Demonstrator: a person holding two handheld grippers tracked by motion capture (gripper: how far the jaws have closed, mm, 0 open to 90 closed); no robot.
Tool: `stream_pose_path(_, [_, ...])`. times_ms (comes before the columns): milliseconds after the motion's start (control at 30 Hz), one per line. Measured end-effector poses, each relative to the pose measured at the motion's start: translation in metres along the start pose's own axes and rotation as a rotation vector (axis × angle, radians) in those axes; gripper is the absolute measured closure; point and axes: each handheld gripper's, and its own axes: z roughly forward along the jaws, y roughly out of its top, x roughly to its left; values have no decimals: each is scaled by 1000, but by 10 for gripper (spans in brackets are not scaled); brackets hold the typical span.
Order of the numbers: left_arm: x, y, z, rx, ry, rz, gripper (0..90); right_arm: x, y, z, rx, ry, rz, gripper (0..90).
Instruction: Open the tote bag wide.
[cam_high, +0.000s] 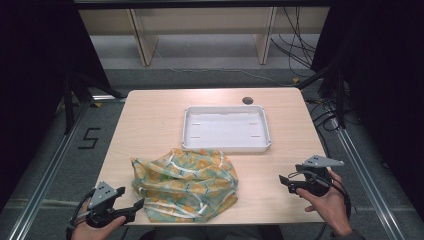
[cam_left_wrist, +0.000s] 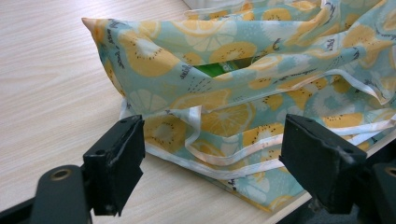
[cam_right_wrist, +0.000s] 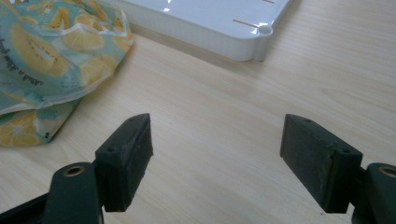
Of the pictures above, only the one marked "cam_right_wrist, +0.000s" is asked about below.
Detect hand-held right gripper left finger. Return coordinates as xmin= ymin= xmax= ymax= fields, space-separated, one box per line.
xmin=93 ymin=112 xmax=154 ymax=213

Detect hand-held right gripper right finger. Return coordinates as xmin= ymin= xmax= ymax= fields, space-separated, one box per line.
xmin=279 ymin=113 xmax=364 ymax=215

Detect fruit-print fabric bag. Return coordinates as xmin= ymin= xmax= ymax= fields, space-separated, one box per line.
xmin=0 ymin=0 xmax=135 ymax=147

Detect white plastic tray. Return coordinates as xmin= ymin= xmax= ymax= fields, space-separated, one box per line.
xmin=96 ymin=0 xmax=293 ymax=63

